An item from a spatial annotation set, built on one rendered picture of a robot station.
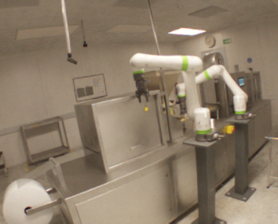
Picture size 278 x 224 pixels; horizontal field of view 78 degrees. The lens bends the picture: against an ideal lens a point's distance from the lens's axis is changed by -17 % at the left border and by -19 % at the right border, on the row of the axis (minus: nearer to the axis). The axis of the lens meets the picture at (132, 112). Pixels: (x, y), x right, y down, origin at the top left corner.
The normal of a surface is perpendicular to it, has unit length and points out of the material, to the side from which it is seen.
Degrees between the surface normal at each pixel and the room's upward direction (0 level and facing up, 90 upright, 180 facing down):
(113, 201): 90
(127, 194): 90
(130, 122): 90
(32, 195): 90
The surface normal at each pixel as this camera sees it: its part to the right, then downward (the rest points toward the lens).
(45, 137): 0.56, 0.03
